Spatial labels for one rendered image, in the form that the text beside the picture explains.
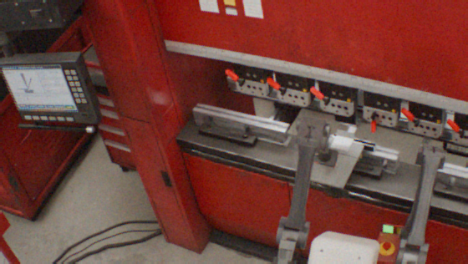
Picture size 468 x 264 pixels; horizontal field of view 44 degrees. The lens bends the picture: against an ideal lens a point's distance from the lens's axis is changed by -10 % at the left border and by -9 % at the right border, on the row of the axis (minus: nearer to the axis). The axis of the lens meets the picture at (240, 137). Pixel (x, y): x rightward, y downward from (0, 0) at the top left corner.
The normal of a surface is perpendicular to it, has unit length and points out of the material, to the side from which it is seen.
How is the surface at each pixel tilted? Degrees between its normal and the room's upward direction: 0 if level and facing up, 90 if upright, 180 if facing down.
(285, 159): 0
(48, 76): 90
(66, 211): 0
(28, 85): 90
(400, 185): 0
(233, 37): 90
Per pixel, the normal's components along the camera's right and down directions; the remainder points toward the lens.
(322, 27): -0.46, 0.66
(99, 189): -0.15, -0.72
